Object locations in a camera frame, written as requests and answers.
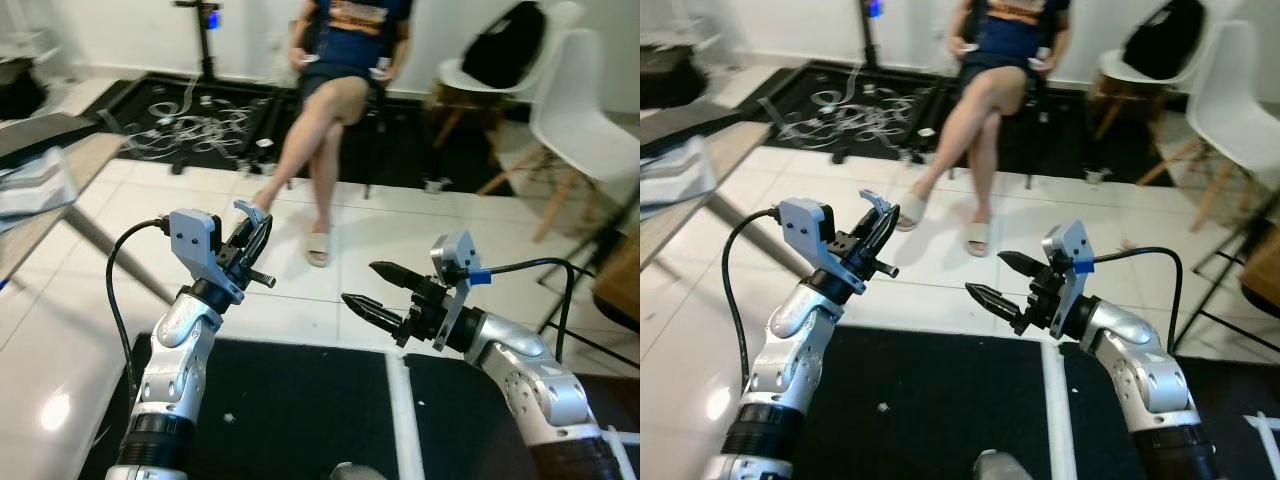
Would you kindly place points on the light wooden table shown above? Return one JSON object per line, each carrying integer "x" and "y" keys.
{"x": 740, "y": 140}
{"x": 90, "y": 155}

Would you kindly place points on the black floor mat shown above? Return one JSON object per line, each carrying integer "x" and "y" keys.
{"x": 450, "y": 420}
{"x": 930, "y": 410}
{"x": 410, "y": 150}
{"x": 1225, "y": 380}
{"x": 1060, "y": 140}
{"x": 290, "y": 410}

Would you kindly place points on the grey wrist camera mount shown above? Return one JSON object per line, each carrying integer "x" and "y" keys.
{"x": 192, "y": 235}
{"x": 1066, "y": 245}
{"x": 805, "y": 222}
{"x": 457, "y": 255}

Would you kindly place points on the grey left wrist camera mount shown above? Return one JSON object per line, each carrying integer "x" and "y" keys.
{"x": 192, "y": 235}
{"x": 805, "y": 222}

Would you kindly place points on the black backpack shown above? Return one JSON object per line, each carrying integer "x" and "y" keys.
{"x": 505, "y": 45}
{"x": 1165, "y": 40}

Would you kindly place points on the person in blue shirt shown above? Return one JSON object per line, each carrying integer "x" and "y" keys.
{"x": 990, "y": 100}
{"x": 335, "y": 100}

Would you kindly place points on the dark flat pad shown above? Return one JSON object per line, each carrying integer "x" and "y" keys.
{"x": 40, "y": 138}
{"x": 690, "y": 125}

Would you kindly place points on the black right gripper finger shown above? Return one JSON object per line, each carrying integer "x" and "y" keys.
{"x": 997, "y": 306}
{"x": 375, "y": 313}
{"x": 402, "y": 278}
{"x": 1028, "y": 268}

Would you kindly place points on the brown wooden side table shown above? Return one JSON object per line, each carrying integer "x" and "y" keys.
{"x": 620, "y": 280}
{"x": 1262, "y": 265}

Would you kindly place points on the black tripod stand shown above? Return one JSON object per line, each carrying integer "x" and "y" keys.
{"x": 209, "y": 50}
{"x": 870, "y": 40}

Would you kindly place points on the white cabinet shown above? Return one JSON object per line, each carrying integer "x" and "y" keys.
{"x": 30, "y": 30}
{"x": 680, "y": 25}

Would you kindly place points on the grey plastic bag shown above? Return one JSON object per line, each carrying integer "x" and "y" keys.
{"x": 35, "y": 185}
{"x": 675, "y": 170}

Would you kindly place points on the white chair wooden legs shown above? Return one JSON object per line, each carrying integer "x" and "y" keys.
{"x": 460, "y": 72}
{"x": 1235, "y": 100}
{"x": 580, "y": 110}
{"x": 1110, "y": 65}

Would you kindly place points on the grey robot right leg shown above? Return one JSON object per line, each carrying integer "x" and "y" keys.
{"x": 1002, "y": 467}
{"x": 357, "y": 472}

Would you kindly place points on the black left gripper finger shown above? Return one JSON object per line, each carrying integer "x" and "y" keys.
{"x": 880, "y": 235}
{"x": 246, "y": 240}
{"x": 262, "y": 242}
{"x": 861, "y": 233}

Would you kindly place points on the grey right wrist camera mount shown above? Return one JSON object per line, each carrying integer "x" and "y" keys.
{"x": 1066, "y": 245}
{"x": 457, "y": 255}

